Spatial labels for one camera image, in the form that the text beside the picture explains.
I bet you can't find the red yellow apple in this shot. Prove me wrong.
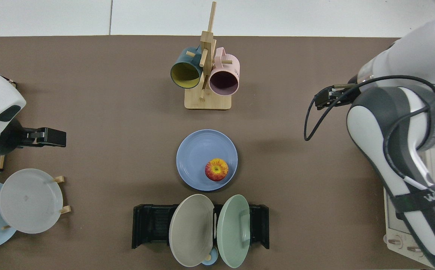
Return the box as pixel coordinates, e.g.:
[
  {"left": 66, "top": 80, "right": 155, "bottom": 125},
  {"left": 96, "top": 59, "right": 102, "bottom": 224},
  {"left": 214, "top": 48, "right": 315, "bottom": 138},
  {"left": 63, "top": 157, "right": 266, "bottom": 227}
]
[{"left": 205, "top": 158, "right": 230, "bottom": 182}]

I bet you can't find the grey plate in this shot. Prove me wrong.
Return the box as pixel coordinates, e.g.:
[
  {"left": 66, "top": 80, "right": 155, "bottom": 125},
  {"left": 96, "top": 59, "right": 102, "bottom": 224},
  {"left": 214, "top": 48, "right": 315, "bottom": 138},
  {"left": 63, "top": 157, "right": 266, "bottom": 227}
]
[{"left": 0, "top": 168, "right": 64, "bottom": 234}]

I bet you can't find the wooden plate rack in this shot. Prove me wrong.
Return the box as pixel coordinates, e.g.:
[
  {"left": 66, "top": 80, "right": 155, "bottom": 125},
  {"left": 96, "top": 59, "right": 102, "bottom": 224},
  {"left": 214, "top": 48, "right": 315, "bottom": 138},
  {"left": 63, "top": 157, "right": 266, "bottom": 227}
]
[{"left": 0, "top": 175, "right": 72, "bottom": 230}]

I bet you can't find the black dish rack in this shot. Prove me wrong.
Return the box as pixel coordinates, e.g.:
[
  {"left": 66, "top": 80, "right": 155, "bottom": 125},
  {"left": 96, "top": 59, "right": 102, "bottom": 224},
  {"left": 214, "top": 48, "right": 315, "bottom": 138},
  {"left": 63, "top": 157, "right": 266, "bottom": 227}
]
[{"left": 131, "top": 203, "right": 270, "bottom": 250}]

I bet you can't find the pale green plate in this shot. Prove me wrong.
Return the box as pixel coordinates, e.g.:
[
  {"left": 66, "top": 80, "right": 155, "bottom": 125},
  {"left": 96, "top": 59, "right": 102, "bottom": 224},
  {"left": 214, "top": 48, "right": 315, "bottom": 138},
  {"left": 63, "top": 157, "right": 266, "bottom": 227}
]
[{"left": 217, "top": 194, "right": 251, "bottom": 269}]

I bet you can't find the beige plate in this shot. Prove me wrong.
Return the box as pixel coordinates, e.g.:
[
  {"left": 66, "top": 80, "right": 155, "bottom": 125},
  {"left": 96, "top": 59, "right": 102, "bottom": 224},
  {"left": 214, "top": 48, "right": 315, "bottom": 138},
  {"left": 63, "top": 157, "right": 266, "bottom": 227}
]
[{"left": 169, "top": 193, "right": 215, "bottom": 268}]

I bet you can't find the brown table cloth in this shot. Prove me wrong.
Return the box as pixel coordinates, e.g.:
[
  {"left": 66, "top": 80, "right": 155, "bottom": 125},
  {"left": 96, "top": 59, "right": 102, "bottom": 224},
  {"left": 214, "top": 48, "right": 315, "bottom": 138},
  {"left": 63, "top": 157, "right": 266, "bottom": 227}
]
[{"left": 0, "top": 35, "right": 429, "bottom": 270}]

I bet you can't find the pink cup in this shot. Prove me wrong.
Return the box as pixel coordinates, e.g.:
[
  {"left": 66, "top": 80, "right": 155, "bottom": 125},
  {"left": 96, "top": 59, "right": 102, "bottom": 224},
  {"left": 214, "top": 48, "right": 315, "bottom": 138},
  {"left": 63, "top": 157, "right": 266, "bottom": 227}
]
[{"left": 208, "top": 47, "right": 241, "bottom": 97}]

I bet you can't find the wooden cup stand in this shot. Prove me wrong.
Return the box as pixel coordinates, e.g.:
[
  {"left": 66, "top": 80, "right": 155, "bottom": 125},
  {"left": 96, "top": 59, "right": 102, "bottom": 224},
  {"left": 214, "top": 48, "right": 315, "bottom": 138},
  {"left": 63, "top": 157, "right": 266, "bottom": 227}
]
[{"left": 184, "top": 1, "right": 233, "bottom": 111}]

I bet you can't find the dark teal cup yellow inside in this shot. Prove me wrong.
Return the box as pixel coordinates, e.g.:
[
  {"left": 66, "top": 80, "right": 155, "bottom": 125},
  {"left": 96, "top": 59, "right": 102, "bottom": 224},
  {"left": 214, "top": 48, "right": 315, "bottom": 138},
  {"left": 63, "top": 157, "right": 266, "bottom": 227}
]
[{"left": 170, "top": 46, "right": 204, "bottom": 90}]

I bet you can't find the pale toaster oven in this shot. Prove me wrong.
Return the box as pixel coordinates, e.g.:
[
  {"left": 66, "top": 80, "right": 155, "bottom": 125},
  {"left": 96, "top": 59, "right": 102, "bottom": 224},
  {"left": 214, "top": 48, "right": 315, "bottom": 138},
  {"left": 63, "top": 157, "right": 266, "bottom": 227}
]
[{"left": 383, "top": 144, "right": 435, "bottom": 269}]

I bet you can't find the small blue round thing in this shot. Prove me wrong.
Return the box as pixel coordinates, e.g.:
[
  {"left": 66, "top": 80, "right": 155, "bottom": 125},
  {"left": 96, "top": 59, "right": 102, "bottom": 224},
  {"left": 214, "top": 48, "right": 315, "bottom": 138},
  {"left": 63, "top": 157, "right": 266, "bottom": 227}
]
[{"left": 201, "top": 246, "right": 219, "bottom": 266}]

